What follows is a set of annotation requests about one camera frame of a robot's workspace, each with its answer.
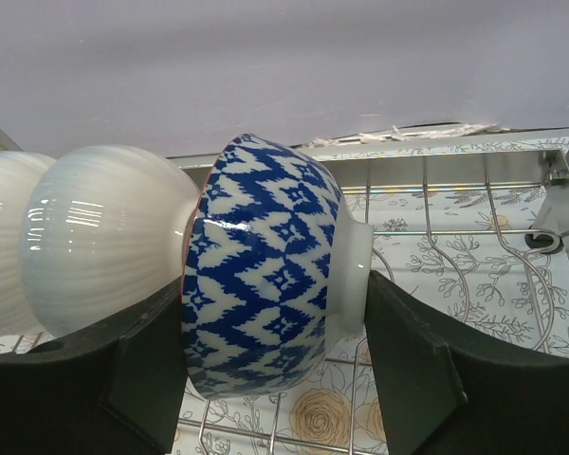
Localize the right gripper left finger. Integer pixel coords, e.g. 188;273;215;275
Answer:
0;280;188;454

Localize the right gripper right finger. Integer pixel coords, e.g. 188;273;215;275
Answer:
365;271;569;454

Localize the blue zigzag red-inside bowl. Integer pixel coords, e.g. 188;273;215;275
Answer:
182;134;374;400

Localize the steel two-tier dish rack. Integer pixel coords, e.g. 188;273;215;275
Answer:
0;111;569;455

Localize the white ribbed bowl right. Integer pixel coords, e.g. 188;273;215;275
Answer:
20;145;200;337

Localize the white ribbed bowl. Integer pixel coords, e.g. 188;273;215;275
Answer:
20;145;200;337
0;151;55;337

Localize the floral table mat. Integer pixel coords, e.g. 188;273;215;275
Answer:
0;135;569;455

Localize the white ribbed bowl left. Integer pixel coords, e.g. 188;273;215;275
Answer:
0;151;55;337

